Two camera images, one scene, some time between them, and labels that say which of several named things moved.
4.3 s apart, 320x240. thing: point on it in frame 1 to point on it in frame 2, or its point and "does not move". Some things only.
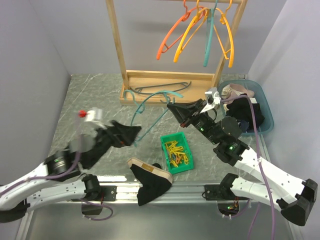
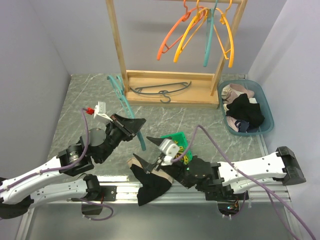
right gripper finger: (182, 111) to (148, 166)
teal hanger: (210, 18) does not move
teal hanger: (184, 88) does not move
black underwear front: (240, 109) does not move
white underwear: (253, 100) does not move
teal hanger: (140, 108) to (118, 83)
